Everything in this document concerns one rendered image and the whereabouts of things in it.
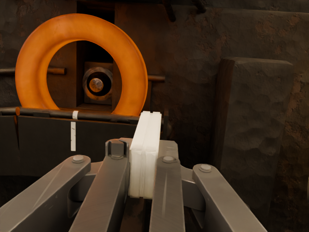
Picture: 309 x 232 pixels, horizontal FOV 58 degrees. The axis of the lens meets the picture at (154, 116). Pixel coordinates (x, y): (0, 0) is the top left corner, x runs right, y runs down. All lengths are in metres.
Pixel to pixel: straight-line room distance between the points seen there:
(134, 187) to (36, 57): 0.29
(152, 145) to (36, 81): 0.29
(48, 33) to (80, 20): 0.05
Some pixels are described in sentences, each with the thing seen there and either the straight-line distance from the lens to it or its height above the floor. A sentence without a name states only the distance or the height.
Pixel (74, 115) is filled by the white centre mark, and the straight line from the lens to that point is 0.39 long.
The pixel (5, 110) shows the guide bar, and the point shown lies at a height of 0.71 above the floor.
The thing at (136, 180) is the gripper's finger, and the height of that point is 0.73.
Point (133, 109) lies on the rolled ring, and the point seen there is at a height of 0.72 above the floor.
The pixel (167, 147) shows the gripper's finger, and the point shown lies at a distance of 0.17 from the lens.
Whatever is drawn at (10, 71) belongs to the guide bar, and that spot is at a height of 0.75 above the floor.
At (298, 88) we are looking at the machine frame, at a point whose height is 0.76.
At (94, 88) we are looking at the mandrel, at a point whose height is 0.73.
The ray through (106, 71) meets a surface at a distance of 0.50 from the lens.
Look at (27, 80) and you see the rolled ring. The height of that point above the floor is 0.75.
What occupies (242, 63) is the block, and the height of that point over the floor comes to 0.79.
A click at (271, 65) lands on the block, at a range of 0.37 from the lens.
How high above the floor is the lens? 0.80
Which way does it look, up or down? 13 degrees down
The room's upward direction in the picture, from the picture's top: 4 degrees clockwise
